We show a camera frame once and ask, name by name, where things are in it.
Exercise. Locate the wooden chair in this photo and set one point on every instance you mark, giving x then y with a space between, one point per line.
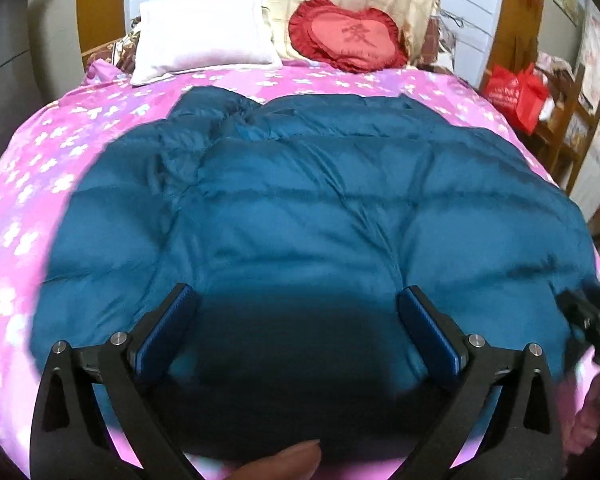
575 125

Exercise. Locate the pink floral bed sheet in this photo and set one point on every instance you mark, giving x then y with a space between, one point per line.
40 160

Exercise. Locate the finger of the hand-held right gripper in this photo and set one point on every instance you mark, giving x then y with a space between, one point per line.
590 317

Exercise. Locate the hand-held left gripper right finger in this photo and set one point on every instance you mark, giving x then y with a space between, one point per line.
430 335

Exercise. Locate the white pillow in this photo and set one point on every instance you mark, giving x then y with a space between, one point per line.
200 35

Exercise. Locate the person's left hand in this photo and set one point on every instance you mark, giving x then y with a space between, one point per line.
280 462

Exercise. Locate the red heart-shaped pillow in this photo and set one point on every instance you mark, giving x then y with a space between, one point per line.
350 35

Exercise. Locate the red shopping bag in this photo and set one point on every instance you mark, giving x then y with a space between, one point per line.
512 95

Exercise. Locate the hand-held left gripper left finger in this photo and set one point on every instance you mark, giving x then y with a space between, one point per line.
164 332

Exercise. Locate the blue puffer jacket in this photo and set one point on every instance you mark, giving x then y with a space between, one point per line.
305 210

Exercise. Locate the wooden door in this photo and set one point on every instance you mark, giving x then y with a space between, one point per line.
522 15

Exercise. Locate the grey cabinet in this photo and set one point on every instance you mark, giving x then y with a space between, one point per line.
25 45

